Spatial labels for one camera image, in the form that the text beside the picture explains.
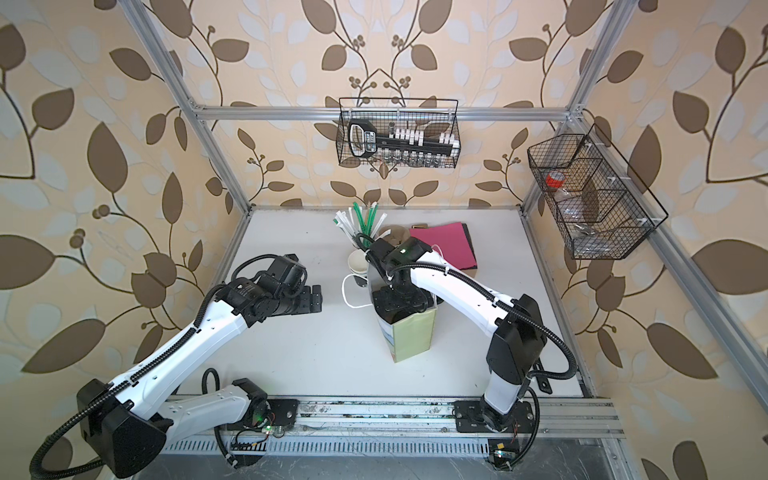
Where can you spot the stack of paper cups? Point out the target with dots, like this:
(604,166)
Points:
(358,266)

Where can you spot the black handheld tool in basket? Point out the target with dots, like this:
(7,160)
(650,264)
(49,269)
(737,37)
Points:
(399,143)

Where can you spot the brown pulp cup carrier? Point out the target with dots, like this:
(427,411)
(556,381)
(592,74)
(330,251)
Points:
(394,234)

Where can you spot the black wire basket rear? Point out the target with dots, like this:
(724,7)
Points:
(432,114)

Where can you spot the green wrapped straw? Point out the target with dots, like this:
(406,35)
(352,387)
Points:
(365,218)

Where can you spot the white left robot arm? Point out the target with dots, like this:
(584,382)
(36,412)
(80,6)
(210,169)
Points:
(130,420)

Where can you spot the white wrapped straw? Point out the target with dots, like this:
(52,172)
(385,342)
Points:
(341,220)

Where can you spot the black adjustable wrench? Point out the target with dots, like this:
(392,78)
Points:
(543,383)

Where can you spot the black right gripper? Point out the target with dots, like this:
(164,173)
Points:
(383,302)

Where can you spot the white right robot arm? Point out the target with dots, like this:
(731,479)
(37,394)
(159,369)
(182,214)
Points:
(521,347)

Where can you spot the green white paper gift bag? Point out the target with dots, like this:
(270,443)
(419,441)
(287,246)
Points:
(406,321)

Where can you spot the magenta paper napkin stack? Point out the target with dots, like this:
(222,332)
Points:
(450,243)

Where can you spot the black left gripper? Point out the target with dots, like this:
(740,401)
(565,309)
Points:
(308,306)

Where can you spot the red capped clear bottle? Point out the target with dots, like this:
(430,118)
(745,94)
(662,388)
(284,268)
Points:
(555,182)

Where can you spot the black wire basket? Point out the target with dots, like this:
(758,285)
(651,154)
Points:
(432,114)
(611,209)

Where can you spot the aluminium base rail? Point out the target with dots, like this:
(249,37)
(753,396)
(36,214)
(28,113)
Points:
(378,416)

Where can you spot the black wire basket right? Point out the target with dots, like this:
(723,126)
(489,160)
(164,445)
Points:
(611,209)

